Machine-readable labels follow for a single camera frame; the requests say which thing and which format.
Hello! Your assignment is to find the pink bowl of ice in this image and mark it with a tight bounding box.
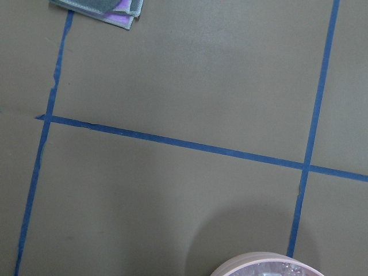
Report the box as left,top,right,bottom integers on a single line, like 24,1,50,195
210,252,323,276

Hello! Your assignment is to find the grey and purple folded cloth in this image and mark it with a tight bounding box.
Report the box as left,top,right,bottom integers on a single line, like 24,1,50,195
50,0,144,30

